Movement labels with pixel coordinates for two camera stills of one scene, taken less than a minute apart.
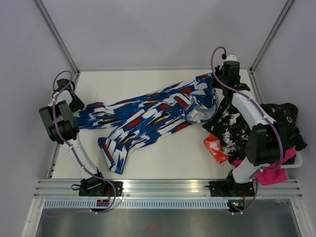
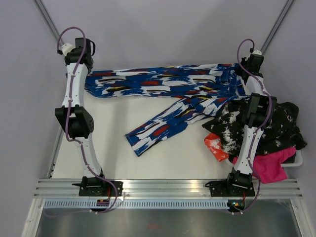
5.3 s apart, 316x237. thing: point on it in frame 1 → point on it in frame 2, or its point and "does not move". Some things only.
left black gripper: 80,105 → 89,70
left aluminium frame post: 59,39 does not move
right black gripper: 214,83 → 238,71
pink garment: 270,176 does not move
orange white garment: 214,143 does not move
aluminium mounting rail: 159,187 does not move
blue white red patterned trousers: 193,98 → 220,85
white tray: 298,163 does not move
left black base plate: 98,186 does not move
